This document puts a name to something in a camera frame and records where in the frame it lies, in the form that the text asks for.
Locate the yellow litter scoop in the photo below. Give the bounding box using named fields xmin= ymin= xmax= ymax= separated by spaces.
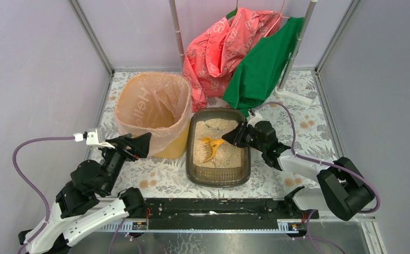
xmin=200 ymin=138 xmax=226 ymax=162

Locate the grey translucent litter box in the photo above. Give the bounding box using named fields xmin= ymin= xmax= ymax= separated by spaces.
xmin=186 ymin=108 xmax=251 ymax=187

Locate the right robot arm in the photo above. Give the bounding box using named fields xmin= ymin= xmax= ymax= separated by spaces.
xmin=222 ymin=121 xmax=376 ymax=221

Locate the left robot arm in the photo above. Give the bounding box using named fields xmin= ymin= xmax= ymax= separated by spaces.
xmin=12 ymin=128 xmax=151 ymax=253

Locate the beige cat litter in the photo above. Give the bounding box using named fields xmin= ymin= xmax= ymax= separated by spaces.
xmin=193 ymin=119 xmax=244 ymax=169

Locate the pink plastic bin liner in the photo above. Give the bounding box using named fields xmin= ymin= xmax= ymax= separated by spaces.
xmin=114 ymin=71 xmax=193 ymax=158

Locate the white clothes rack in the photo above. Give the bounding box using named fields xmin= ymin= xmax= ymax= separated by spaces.
xmin=168 ymin=0 xmax=318 ymax=106

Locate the green t-shirt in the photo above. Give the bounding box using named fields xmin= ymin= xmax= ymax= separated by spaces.
xmin=222 ymin=17 xmax=305 ymax=117

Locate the pink patterned jacket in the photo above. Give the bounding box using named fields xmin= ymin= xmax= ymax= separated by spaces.
xmin=182 ymin=8 xmax=282 ymax=112

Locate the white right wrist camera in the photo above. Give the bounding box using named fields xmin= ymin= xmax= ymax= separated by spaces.
xmin=247 ymin=110 xmax=263 ymax=126

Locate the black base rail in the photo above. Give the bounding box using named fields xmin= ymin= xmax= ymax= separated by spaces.
xmin=112 ymin=186 xmax=320 ymax=232

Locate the white slotted cable duct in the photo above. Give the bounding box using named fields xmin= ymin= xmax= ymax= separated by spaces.
xmin=93 ymin=218 xmax=306 ymax=234

